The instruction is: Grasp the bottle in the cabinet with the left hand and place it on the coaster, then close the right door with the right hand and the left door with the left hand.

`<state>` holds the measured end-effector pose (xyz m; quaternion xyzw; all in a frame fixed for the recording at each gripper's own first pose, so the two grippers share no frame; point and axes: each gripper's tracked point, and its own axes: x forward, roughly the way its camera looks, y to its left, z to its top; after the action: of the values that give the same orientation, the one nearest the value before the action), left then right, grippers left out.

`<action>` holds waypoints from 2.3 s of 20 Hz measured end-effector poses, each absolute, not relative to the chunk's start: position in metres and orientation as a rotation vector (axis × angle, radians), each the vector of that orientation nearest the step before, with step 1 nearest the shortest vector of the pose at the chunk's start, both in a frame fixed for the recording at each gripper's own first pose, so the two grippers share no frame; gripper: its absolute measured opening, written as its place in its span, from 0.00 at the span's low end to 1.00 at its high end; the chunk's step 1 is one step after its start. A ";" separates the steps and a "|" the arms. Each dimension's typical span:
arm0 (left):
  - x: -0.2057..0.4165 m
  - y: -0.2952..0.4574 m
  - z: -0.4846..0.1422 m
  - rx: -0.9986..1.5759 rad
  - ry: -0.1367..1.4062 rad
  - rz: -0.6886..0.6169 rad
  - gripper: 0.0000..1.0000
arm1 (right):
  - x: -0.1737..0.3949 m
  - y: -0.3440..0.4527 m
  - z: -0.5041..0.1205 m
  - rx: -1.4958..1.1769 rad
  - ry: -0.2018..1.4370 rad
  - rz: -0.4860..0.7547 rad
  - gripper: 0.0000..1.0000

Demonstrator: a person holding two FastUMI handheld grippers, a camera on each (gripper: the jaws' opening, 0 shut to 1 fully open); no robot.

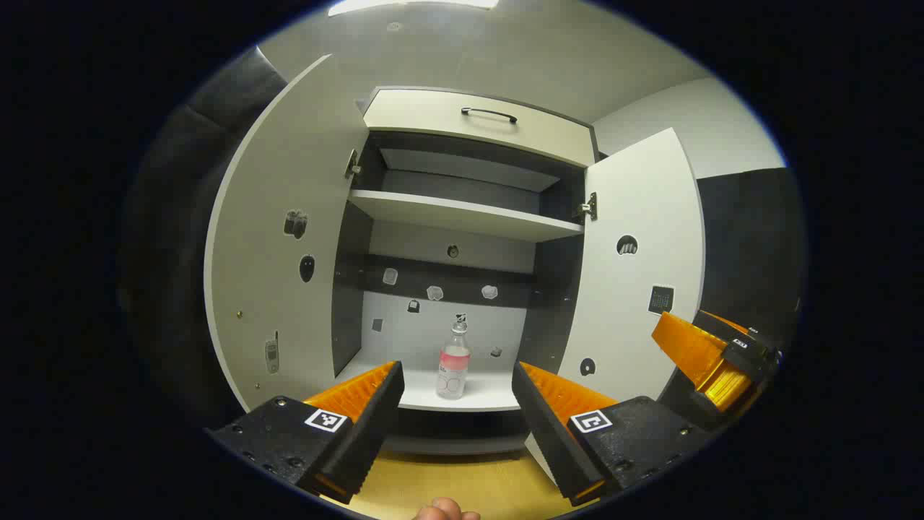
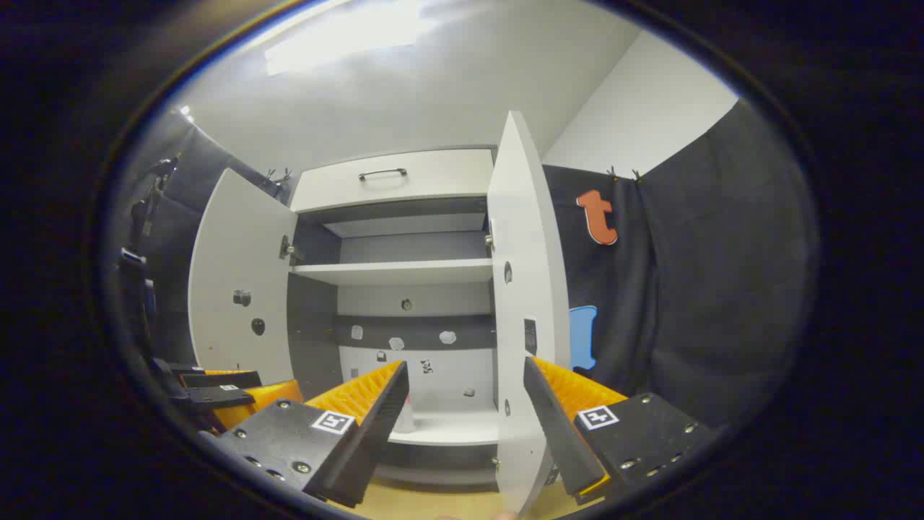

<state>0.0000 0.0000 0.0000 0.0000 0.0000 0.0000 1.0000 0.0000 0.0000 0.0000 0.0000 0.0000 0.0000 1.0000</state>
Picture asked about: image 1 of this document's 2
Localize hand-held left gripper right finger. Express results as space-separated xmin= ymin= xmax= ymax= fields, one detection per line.
xmin=511 ymin=361 xmax=712 ymax=506

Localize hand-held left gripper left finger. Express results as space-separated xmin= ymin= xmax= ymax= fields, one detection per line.
xmin=204 ymin=360 xmax=406 ymax=505

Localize clear bottle pink label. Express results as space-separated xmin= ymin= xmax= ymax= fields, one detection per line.
xmin=435 ymin=314 xmax=472 ymax=400

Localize white cabinet door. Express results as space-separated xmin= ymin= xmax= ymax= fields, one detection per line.
xmin=523 ymin=128 xmax=707 ymax=483
xmin=204 ymin=54 xmax=370 ymax=412

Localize white grey cabinet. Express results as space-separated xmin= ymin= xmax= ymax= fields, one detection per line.
xmin=332 ymin=85 xmax=600 ymax=456

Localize white cabinet shelf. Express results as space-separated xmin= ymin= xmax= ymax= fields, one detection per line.
xmin=348 ymin=189 xmax=584 ymax=243

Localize black backdrop cloth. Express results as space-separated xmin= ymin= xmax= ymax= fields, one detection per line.
xmin=119 ymin=47 xmax=806 ymax=434

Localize ceiling light panel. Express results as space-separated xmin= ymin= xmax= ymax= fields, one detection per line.
xmin=328 ymin=0 xmax=499 ymax=17

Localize black drawer handle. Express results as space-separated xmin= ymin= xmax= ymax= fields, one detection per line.
xmin=461 ymin=107 xmax=519 ymax=125

